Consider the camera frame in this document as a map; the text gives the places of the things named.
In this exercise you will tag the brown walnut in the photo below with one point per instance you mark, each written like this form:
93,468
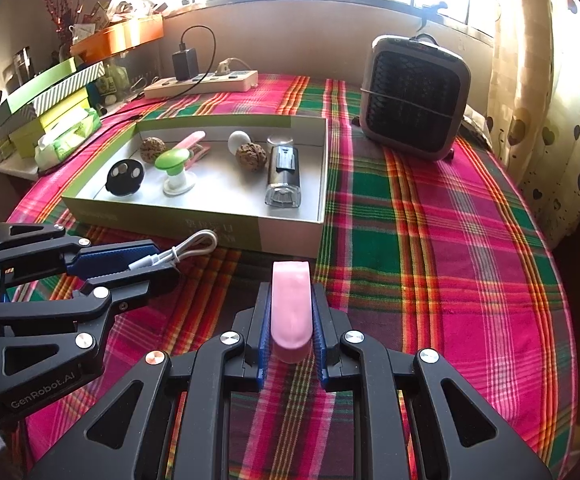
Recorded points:
252,156
152,150

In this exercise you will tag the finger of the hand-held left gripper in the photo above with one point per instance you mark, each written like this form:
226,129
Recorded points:
135,292
115,257

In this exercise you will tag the beige power strip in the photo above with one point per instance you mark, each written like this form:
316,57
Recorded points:
195,87

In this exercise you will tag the black oval button-cell case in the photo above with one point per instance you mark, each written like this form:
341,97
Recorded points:
125,180

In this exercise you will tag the small clear jar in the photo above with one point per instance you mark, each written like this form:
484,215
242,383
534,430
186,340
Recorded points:
280,139

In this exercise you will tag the black window latch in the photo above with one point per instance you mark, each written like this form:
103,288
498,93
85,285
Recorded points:
432,10

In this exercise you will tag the yellow-green box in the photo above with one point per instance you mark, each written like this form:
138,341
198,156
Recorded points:
25,140

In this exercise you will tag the white ball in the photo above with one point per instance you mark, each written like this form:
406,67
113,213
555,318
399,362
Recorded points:
239,141

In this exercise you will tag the green tissue pack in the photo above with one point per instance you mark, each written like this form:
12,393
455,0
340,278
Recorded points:
67,140

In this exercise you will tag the green mushroom-shaped knob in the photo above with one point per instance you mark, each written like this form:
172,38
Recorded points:
172,159

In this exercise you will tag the black charger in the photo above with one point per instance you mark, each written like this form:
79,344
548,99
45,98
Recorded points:
186,64

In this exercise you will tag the white striped box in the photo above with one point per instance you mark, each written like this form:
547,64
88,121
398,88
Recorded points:
70,85

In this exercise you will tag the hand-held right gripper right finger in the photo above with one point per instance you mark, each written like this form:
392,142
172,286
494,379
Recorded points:
320,350

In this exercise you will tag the black cylindrical device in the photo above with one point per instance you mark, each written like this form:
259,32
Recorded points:
282,175

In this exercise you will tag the cream heart-print curtain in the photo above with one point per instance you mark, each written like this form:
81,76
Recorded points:
535,110

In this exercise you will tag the small grey space heater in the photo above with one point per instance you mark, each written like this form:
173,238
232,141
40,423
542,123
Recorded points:
415,100

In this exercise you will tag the pink plastic clip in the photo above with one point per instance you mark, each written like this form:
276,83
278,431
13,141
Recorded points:
292,310
192,140

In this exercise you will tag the red flower branches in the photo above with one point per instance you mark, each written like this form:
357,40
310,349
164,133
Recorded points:
62,15

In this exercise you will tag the green cardboard box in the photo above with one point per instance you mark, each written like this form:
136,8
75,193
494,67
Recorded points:
230,200

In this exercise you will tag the white plug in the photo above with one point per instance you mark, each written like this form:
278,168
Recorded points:
227,66

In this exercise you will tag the orange box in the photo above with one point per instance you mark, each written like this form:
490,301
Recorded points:
130,32

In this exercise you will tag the pink green plaid tablecloth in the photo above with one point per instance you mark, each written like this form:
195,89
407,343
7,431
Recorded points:
445,260

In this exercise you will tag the pile of plastic bags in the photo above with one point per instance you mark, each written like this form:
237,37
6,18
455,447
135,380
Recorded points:
135,0

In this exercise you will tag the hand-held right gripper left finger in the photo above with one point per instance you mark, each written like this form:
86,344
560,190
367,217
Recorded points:
265,345

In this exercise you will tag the green box lid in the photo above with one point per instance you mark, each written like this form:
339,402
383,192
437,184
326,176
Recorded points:
40,85

